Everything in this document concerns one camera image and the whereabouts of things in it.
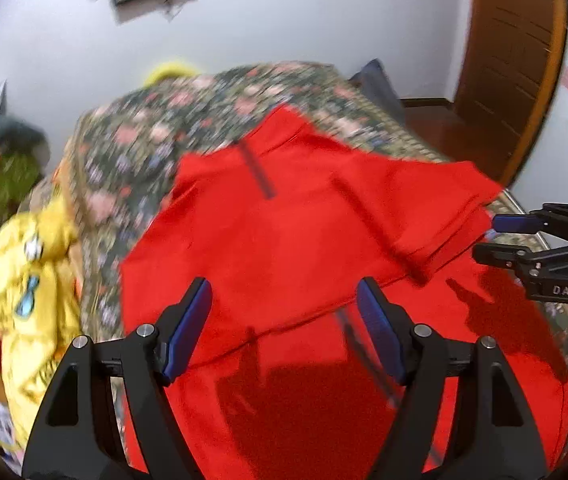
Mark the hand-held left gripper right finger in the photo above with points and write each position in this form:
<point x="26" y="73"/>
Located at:
<point x="379" y="325"/>

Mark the yellow fuzzy item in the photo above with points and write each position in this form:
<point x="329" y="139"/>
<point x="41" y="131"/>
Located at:
<point x="168" y="71"/>

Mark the red garment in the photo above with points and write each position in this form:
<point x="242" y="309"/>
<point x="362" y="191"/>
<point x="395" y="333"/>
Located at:
<point x="289" y="240"/>

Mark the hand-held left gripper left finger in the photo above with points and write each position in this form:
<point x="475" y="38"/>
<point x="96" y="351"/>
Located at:
<point x="191" y="325"/>

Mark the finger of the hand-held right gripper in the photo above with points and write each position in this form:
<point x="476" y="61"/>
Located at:
<point x="494" y="254"/>
<point x="514" y="223"/>

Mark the green cloth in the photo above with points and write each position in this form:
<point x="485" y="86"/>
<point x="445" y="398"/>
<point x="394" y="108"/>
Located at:
<point x="8" y="185"/>

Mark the wooden door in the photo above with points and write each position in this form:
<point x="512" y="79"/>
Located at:
<point x="509" y="60"/>

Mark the yellow printed garment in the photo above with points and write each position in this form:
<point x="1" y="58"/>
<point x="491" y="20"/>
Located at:
<point x="23" y="270"/>

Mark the floral bed cover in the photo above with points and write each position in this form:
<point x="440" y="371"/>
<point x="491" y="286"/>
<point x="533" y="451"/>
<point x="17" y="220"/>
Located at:
<point x="138" y="125"/>

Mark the blue pillow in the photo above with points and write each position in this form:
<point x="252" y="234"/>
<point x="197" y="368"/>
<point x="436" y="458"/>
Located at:
<point x="376" y="85"/>

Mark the dark grey cap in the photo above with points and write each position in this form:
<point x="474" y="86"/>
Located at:
<point x="13" y="135"/>

